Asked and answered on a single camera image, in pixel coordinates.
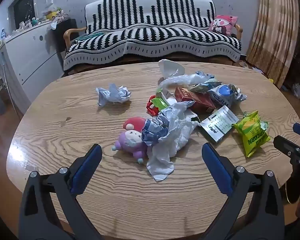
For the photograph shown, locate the row of small figurines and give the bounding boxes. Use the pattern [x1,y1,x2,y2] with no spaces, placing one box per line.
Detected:
[0,17,48,40]

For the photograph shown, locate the silver blue crumpled wrapper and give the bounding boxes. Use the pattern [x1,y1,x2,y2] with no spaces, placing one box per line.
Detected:
[207,83,247,108]

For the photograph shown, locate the clear plastic bag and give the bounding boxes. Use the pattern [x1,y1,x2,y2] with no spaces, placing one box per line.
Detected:
[158,73,215,98]

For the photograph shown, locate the pink cartoon pillow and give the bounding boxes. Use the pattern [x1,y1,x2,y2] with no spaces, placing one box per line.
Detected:
[207,15,238,36]

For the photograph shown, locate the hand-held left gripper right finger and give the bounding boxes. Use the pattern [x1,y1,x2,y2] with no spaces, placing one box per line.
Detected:
[201,142,285,240]

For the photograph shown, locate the black side cabinet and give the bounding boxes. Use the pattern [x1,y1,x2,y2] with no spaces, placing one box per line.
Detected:
[52,19,78,52]

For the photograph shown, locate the beige patterned curtain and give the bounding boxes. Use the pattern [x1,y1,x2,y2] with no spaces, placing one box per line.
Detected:
[246,0,300,88]

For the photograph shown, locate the yellow green popcorn bag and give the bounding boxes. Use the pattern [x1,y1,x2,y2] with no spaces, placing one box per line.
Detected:
[231,110,271,158]

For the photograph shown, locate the blue printed paper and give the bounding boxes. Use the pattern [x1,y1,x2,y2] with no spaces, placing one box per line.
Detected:
[141,115,170,145]

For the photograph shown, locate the red plastic wrapper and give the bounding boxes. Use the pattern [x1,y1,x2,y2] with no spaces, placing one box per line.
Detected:
[146,95,163,117]

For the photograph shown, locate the white printed card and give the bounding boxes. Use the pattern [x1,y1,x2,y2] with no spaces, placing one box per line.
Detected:
[199,105,240,143]

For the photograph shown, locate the dark framed screen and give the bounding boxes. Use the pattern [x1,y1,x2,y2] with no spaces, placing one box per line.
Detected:
[7,0,36,30]

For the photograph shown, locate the purple plush toy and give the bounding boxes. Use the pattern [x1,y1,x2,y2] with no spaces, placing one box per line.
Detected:
[112,129,148,164]

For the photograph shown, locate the white cabinet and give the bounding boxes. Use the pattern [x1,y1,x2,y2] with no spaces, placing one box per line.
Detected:
[0,20,65,115]

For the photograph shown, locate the white tissue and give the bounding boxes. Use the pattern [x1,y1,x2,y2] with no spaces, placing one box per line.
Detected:
[158,59,186,78]

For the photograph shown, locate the light green wrapper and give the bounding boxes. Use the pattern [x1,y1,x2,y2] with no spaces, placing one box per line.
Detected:
[151,95,170,112]

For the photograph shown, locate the large white crumpled paper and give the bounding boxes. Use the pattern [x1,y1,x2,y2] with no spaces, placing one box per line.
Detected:
[146,101,199,182]

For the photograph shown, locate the black-white striped sofa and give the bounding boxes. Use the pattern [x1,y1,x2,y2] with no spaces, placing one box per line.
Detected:
[63,0,242,72]

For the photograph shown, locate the yellow plush toy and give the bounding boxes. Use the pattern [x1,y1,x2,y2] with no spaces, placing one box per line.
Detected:
[45,10,62,20]

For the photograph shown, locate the pale crumpled paper ball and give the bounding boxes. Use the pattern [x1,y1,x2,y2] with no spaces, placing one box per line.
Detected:
[95,83,132,106]

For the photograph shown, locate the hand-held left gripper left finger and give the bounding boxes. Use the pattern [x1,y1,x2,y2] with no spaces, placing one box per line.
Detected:
[18,143,103,240]

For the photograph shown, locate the red mushroom plush toy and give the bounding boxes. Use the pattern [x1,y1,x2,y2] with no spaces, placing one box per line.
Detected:
[123,117,147,133]

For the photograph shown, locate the teal book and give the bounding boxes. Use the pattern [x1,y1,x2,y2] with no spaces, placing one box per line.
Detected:
[72,31,103,42]

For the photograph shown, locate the red cigarette box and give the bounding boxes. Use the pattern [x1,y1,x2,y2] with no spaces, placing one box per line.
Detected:
[174,86,216,114]

